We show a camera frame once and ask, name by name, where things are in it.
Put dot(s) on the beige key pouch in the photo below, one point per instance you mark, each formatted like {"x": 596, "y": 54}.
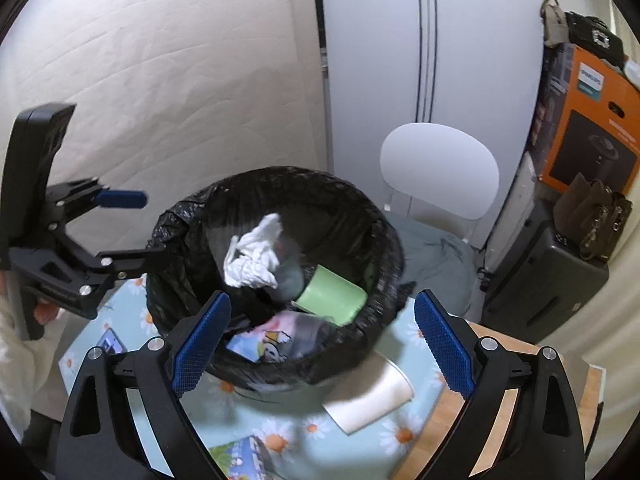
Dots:
{"x": 552, "y": 22}

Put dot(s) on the floral blue tablecloth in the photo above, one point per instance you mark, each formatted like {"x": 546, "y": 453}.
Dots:
{"x": 280, "y": 410}

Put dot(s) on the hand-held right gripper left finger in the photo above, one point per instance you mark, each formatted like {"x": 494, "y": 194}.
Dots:
{"x": 200, "y": 345}

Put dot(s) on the black handbag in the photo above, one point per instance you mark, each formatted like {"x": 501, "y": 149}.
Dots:
{"x": 582, "y": 30}

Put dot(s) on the brown handbag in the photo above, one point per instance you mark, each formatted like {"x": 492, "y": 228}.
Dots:
{"x": 575, "y": 210}

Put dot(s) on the wooden cutting board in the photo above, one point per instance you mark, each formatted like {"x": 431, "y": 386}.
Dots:
{"x": 505, "y": 335}

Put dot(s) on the white tissue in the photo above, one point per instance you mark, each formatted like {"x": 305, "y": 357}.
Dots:
{"x": 255, "y": 260}

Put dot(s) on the white wardrobe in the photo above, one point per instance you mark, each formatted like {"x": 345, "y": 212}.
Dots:
{"x": 370, "y": 60}

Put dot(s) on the cartoon print packet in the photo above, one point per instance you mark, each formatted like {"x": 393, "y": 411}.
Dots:
{"x": 270, "y": 340}
{"x": 245, "y": 455}

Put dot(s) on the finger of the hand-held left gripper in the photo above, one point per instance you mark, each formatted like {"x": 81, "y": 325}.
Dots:
{"x": 122, "y": 199}
{"x": 130, "y": 262}

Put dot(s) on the person's left hand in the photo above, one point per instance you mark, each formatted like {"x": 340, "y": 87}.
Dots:
{"x": 45, "y": 312}

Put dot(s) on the blue purple packet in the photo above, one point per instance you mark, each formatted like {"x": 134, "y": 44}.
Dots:
{"x": 112, "y": 342}

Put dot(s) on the small white pouch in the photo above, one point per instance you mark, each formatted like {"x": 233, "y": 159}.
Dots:
{"x": 632, "y": 75}

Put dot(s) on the green plastic container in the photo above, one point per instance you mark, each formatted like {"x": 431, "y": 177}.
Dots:
{"x": 330, "y": 300}

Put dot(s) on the orange cardboard box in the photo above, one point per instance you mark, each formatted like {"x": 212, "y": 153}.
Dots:
{"x": 575, "y": 125}

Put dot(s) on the white chair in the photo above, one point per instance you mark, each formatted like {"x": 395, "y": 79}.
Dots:
{"x": 440, "y": 170}

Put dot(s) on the clear bin with black bag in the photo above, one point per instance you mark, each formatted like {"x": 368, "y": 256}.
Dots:
{"x": 350, "y": 240}

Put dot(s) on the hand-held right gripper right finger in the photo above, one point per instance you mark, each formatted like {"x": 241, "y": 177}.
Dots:
{"x": 445, "y": 345}

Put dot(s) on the white paper cup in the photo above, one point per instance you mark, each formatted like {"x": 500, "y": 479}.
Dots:
{"x": 365, "y": 405}

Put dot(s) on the dark grey suitcase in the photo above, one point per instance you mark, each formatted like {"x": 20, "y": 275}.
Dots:
{"x": 530, "y": 285}

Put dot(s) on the grey green cushion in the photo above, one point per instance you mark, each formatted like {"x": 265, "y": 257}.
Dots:
{"x": 435, "y": 260}

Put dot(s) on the white backdrop sheet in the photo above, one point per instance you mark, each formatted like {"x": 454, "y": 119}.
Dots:
{"x": 175, "y": 85}

